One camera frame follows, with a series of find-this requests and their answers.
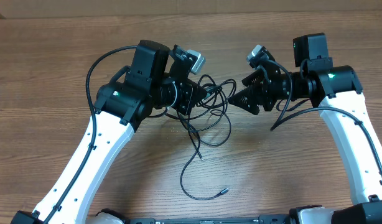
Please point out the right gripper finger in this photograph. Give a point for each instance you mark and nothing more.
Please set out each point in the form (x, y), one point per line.
(247, 100)
(257, 76)

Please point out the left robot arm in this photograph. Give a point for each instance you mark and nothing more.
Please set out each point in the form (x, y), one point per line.
(157, 78)

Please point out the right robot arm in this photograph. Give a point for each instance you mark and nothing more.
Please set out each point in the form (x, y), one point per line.
(337, 95)

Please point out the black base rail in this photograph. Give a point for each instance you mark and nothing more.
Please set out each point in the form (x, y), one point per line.
(228, 220)

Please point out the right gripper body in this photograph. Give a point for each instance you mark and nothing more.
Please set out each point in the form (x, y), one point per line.
(277, 91)

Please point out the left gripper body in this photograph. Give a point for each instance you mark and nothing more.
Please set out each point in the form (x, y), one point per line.
(185, 100)

